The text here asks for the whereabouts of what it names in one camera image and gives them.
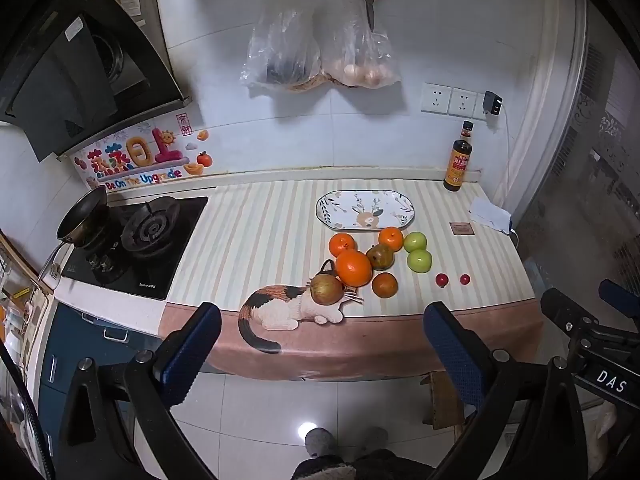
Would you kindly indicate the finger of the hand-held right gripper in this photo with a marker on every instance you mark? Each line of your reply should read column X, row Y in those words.
column 565, row 310
column 620, row 291

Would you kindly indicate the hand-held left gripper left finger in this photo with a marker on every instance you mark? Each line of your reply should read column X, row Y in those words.
column 192, row 345

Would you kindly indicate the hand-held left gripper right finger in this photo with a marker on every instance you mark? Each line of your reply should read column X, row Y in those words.
column 450, row 345

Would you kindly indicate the dark brownish orange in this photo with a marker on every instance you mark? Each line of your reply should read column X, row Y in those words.
column 384, row 285

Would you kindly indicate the green apple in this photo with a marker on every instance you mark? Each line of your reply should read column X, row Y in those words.
column 415, row 241
column 419, row 261

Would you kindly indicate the brownish green pear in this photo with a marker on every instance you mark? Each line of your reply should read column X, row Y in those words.
column 381, row 257

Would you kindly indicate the small orange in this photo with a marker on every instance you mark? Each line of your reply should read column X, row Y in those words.
column 391, row 238
column 341, row 244

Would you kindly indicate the large orange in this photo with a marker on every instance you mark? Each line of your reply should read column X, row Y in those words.
column 354, row 267

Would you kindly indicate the red apple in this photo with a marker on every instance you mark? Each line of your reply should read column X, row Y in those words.
column 325, row 290

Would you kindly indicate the floral ceramic plate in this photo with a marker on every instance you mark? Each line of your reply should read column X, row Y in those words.
column 350, row 207

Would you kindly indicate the wooden stool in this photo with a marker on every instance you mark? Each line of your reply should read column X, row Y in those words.
column 445, row 400

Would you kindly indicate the red cherry tomato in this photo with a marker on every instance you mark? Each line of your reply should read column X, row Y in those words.
column 465, row 279
column 441, row 279

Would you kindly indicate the black gas stove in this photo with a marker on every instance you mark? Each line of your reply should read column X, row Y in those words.
column 150, row 260

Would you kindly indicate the small brown card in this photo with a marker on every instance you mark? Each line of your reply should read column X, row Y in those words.
column 461, row 228

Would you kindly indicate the blue kitchen cabinet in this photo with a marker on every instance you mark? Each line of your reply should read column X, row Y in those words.
column 75, row 340

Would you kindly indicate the striped cat-print tablecloth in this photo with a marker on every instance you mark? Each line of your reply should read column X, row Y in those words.
column 250, row 240

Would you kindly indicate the person's grey slipper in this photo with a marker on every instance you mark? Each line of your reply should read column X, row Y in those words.
column 320, row 442
column 375, row 440

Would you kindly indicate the white folded cloth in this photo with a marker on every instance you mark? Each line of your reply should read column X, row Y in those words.
column 490, row 214

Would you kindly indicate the patterned glass door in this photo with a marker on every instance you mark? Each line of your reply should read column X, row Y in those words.
column 600, row 160

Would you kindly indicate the person's legs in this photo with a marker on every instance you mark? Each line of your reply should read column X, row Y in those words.
column 360, row 467

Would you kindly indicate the black frying pan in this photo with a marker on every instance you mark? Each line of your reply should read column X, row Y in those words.
column 82, row 215

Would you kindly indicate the cluttered wooden shelf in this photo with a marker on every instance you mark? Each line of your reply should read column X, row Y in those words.
column 17, row 300

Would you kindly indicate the dark sauce bottle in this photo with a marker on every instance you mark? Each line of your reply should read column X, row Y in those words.
column 459, row 160

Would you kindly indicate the black plug adapter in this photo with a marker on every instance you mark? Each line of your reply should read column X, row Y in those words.
column 493, row 106

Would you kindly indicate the plastic bag of eggs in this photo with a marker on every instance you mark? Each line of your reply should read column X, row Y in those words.
column 362, row 60

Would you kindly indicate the black range hood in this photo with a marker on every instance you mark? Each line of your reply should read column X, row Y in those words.
column 65, row 75

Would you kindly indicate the clear plastic bag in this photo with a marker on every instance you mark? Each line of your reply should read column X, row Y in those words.
column 282, row 45

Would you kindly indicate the colourful wall sticker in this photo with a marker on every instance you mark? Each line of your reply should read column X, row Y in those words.
column 145, row 152

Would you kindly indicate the white wall outlet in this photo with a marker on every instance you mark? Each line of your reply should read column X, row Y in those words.
column 465, row 104
column 436, row 98

